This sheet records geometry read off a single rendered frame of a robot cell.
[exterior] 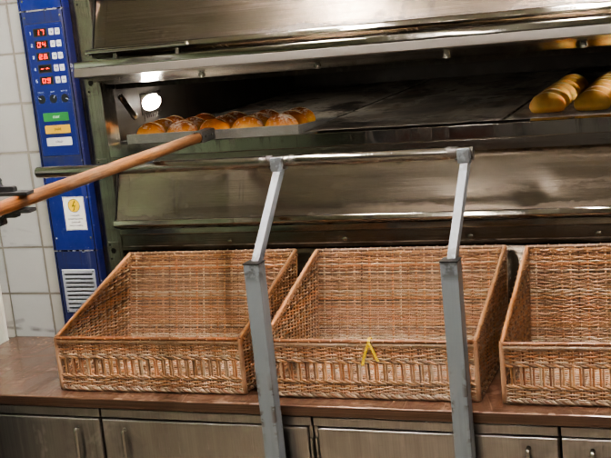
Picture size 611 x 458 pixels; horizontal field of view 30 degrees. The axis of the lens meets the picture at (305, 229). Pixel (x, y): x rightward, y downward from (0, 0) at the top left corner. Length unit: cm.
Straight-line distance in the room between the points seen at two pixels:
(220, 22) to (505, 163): 90
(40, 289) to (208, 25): 105
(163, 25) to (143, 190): 50
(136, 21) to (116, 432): 119
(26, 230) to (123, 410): 89
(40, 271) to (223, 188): 72
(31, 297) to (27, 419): 66
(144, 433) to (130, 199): 80
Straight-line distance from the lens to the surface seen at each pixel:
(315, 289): 323
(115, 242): 358
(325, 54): 304
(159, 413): 302
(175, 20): 337
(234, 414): 293
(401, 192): 318
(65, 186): 262
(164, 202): 346
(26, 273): 378
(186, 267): 342
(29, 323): 383
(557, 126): 306
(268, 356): 276
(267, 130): 328
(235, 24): 328
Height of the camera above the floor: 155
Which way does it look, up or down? 11 degrees down
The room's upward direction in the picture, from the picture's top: 6 degrees counter-clockwise
